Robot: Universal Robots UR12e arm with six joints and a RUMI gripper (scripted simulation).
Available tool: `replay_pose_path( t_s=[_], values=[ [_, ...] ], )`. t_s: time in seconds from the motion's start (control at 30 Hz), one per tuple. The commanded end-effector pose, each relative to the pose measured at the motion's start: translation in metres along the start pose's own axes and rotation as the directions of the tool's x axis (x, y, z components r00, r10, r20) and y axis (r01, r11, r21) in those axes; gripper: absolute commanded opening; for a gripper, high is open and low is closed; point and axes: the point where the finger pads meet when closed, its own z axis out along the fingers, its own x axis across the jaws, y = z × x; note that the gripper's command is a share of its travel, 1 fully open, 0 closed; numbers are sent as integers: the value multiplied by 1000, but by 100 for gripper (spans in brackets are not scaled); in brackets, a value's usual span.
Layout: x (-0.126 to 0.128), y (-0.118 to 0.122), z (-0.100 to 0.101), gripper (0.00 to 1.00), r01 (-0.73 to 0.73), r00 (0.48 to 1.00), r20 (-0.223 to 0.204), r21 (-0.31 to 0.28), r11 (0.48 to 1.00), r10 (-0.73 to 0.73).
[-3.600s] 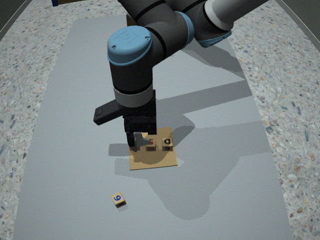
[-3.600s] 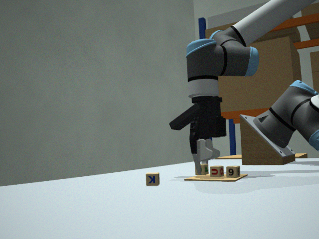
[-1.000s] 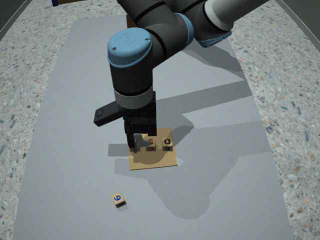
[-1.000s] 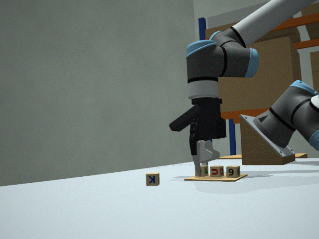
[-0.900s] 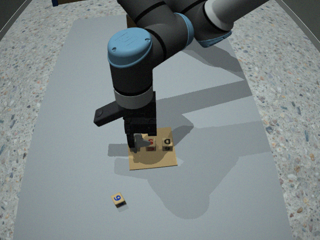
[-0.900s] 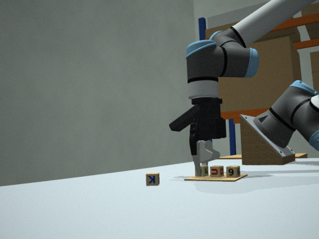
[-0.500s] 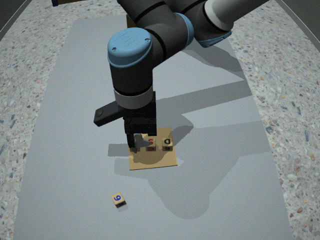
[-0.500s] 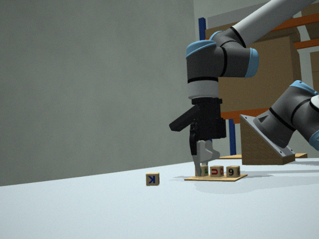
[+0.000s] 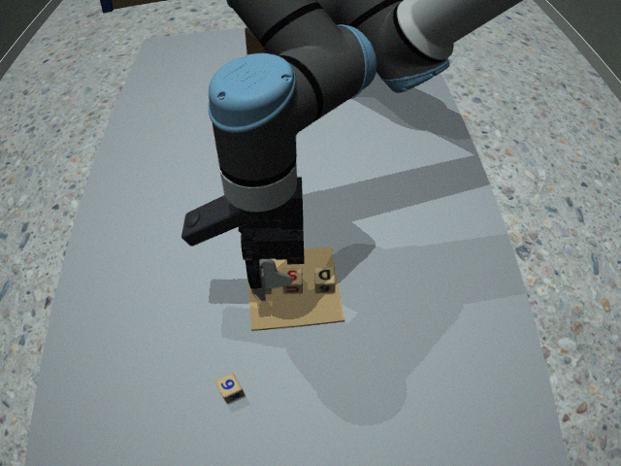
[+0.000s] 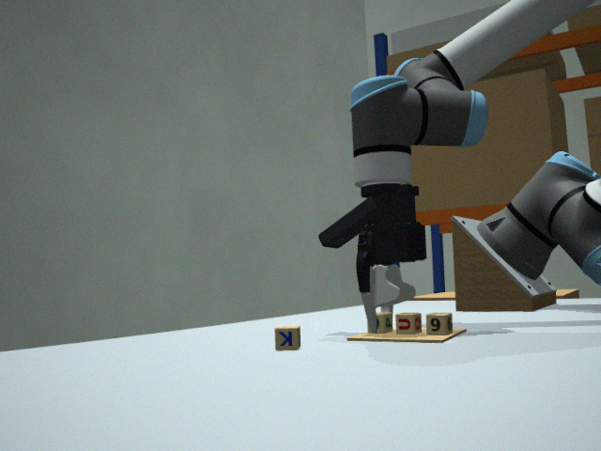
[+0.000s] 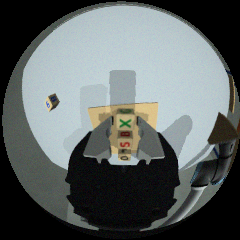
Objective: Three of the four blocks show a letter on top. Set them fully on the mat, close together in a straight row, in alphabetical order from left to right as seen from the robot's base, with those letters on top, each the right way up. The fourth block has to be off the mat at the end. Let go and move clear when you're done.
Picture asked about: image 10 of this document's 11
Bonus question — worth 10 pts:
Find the tan square mat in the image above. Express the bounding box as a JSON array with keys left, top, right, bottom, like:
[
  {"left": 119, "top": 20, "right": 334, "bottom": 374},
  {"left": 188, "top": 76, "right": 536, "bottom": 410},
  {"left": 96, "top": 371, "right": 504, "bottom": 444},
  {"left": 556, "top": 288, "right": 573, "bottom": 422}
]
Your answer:
[{"left": 347, "top": 328, "right": 467, "bottom": 343}]

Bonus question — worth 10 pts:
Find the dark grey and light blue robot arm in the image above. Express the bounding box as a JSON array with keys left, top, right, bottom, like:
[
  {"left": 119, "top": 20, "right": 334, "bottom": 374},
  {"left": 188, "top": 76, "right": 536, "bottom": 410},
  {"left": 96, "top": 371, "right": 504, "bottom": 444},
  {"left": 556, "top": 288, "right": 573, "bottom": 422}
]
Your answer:
[{"left": 318, "top": 0, "right": 601, "bottom": 286}]

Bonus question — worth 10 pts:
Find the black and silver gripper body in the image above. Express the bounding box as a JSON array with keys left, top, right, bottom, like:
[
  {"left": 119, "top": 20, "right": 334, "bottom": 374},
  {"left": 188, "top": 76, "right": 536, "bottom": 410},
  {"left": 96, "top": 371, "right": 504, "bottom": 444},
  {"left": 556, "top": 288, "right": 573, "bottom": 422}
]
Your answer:
[{"left": 358, "top": 183, "right": 426, "bottom": 266}]

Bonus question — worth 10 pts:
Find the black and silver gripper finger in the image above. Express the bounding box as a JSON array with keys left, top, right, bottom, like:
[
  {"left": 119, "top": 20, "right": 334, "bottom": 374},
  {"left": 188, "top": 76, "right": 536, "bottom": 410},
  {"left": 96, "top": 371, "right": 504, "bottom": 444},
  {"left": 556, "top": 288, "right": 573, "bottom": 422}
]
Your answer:
[
  {"left": 380, "top": 261, "right": 416, "bottom": 313},
  {"left": 356, "top": 241, "right": 401, "bottom": 334}
]

